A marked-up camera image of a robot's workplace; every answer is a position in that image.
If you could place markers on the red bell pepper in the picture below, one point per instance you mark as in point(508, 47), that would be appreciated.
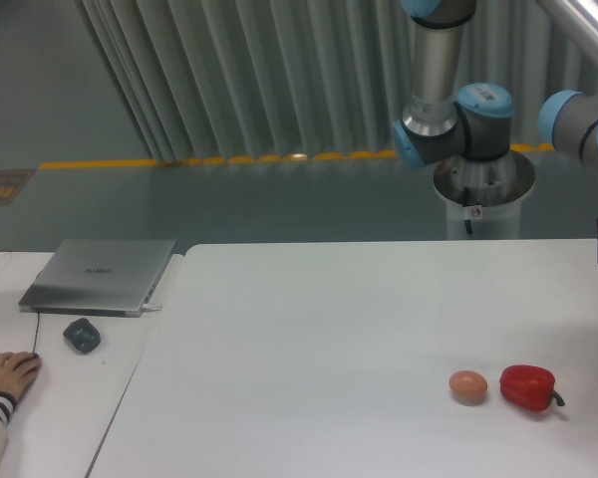
point(529, 387)

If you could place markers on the person's hand on mouse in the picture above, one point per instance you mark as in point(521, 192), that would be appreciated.
point(17, 373)

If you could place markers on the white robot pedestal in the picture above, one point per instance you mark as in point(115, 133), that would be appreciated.
point(483, 200)

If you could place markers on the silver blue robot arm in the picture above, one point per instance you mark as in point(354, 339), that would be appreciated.
point(466, 134)

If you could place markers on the silver closed laptop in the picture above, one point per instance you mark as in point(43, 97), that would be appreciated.
point(99, 277)

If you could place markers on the grey pleated curtain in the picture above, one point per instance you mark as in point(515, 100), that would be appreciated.
point(227, 79)

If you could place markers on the brown egg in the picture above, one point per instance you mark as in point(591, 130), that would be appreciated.
point(468, 386)

